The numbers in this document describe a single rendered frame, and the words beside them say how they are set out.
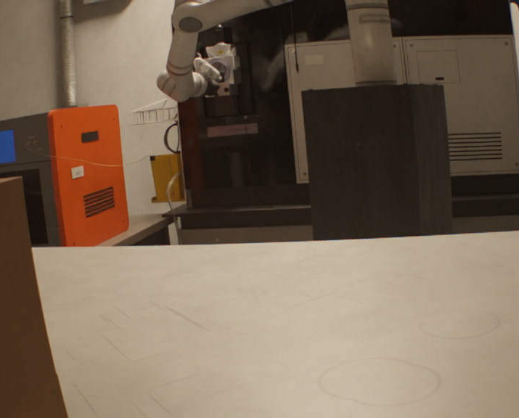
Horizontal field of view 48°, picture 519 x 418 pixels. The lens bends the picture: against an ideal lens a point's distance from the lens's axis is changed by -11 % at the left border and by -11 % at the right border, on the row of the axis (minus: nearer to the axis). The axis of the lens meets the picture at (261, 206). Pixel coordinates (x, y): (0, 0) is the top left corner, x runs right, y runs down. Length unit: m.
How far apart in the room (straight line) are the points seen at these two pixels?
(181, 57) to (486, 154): 1.05
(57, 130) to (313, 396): 1.49
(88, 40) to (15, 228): 3.50
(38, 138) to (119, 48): 1.87
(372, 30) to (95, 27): 2.58
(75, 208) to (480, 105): 1.31
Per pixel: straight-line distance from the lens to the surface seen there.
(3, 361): 0.25
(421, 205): 1.25
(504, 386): 0.40
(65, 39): 3.73
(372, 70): 1.33
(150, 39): 3.56
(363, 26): 1.34
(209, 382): 0.43
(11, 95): 4.06
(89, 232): 1.94
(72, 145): 1.88
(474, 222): 2.08
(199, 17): 1.47
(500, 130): 2.12
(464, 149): 2.12
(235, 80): 2.13
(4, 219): 0.25
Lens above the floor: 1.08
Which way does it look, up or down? 9 degrees down
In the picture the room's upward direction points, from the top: 5 degrees counter-clockwise
